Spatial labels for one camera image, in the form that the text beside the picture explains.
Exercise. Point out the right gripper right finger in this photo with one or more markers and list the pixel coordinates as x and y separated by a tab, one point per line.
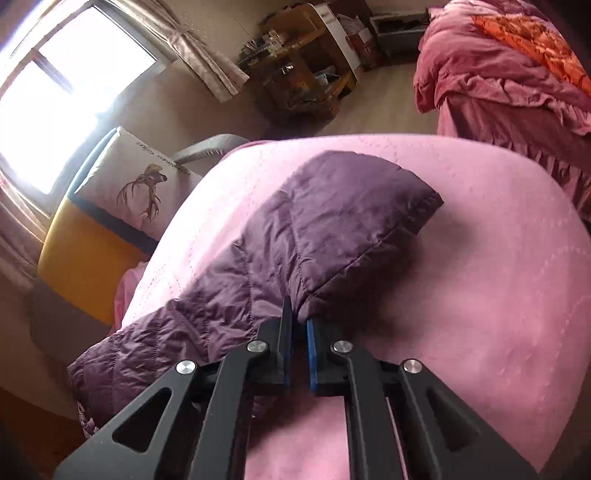
402	421

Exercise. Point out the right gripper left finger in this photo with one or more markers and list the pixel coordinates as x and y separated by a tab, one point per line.
194	421

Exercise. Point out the purple quilted down jacket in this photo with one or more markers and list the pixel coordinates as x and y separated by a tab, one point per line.
326	233

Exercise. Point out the pink bed cover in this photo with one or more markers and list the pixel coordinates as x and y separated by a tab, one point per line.
493	295

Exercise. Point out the grey yellow blue headboard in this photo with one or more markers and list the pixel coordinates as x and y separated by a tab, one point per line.
84	256

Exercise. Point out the deer print pillow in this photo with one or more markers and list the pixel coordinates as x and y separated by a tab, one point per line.
137	184

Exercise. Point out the left pink curtain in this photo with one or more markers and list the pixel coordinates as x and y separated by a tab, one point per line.
22	237

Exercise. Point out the pink curtain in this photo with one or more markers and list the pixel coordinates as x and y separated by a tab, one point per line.
22	237
220	76

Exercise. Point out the right pink curtain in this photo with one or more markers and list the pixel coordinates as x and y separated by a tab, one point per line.
220	76

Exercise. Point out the red ruffled blanket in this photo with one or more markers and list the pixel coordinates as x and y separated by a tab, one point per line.
499	72

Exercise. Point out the bright window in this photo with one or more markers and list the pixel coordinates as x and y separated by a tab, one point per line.
64	89

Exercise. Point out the wooden desk shelf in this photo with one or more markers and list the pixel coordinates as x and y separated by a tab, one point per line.
297	66

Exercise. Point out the white red paper bag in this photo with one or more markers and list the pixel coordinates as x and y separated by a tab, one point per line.
361	40

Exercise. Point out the grey bed rail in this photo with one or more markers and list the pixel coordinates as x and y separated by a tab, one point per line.
213	147

